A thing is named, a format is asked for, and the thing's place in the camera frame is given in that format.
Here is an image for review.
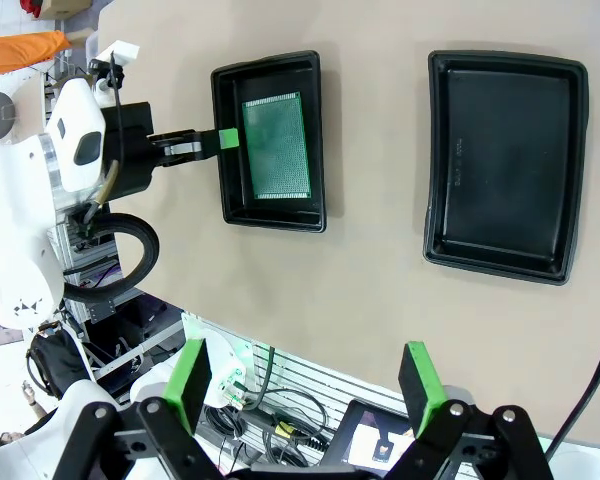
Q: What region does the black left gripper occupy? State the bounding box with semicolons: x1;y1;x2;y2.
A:
101;101;241;200

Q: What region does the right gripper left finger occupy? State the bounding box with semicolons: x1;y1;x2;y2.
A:
53;338;216;480

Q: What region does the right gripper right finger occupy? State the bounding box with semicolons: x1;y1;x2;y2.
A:
384;340;556;480

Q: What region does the green perforated circuit board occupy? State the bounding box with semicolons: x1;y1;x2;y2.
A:
241;91;312;201

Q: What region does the black plastic ESD tray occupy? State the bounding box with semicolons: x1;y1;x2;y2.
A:
423;49;590;287
209;49;329;235

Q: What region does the black tablet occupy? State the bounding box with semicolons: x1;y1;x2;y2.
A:
323;398;416;469

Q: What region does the dark-haired operator person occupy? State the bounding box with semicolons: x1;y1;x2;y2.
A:
0;379;51;449

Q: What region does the brown cardboard box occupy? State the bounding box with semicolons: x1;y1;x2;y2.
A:
38;0;112;21

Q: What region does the orange fabric bundle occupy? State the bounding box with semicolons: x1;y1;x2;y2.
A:
0;29;72;80

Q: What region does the black looped cable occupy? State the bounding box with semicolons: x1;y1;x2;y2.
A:
202;347;332;469

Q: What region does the aluminium slotted base plate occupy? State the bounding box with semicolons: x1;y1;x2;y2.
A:
179;309;600;480

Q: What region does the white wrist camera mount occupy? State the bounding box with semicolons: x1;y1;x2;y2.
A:
86;41;141;67

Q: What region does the black strapped bag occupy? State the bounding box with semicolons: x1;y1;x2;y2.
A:
26;327;92;400

